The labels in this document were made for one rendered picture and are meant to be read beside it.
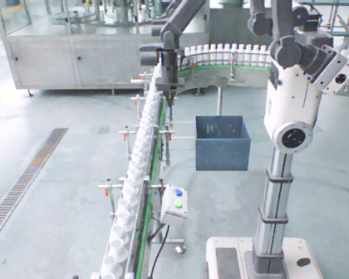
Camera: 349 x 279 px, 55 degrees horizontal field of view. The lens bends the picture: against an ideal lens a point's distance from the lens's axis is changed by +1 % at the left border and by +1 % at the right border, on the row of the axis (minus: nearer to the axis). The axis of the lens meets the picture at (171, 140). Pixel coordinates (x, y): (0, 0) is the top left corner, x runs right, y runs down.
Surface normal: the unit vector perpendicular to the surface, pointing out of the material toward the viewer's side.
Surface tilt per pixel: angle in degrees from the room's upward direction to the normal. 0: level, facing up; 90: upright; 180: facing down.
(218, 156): 90
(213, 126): 90
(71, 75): 90
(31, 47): 90
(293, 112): 101
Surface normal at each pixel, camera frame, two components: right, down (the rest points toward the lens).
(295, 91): -0.04, 0.50
